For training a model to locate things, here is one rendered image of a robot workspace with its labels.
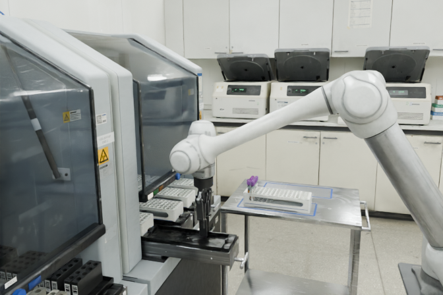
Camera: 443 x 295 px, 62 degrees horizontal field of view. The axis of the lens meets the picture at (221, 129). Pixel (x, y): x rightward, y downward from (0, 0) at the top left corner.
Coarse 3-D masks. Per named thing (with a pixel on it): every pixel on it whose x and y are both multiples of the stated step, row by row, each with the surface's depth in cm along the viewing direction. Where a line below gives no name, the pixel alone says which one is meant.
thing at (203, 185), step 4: (212, 176) 139; (196, 180) 136; (200, 180) 136; (204, 180) 136; (208, 180) 136; (212, 180) 138; (196, 184) 137; (200, 184) 136; (204, 184) 136; (208, 184) 136; (212, 184) 138; (200, 188) 136; (204, 188) 138; (208, 188) 142; (204, 192) 138; (204, 196) 138; (204, 200) 139
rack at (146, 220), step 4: (140, 212) 150; (140, 216) 148; (144, 216) 147; (148, 216) 147; (152, 216) 148; (140, 220) 144; (144, 220) 143; (148, 220) 145; (152, 220) 148; (140, 224) 140; (144, 224) 142; (148, 224) 145; (152, 224) 148; (140, 228) 140; (144, 228) 142; (140, 232) 140; (144, 232) 142
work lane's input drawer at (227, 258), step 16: (144, 240) 139; (160, 240) 138; (176, 240) 139; (192, 240) 139; (208, 240) 139; (224, 240) 139; (176, 256) 136; (192, 256) 134; (208, 256) 132; (224, 256) 130
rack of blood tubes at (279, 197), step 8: (256, 192) 167; (264, 192) 168; (272, 192) 167; (280, 192) 167; (288, 192) 167; (296, 192) 167; (304, 192) 168; (248, 200) 167; (256, 200) 168; (264, 200) 169; (272, 200) 172; (280, 200) 172; (288, 200) 161; (296, 200) 160; (304, 200) 158; (272, 208) 164; (280, 208) 163; (288, 208) 161; (296, 208) 160; (304, 208) 159
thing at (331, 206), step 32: (320, 192) 184; (352, 192) 183; (224, 224) 166; (320, 224) 152; (352, 224) 148; (352, 256) 193; (224, 288) 172; (256, 288) 195; (288, 288) 195; (320, 288) 195; (352, 288) 153
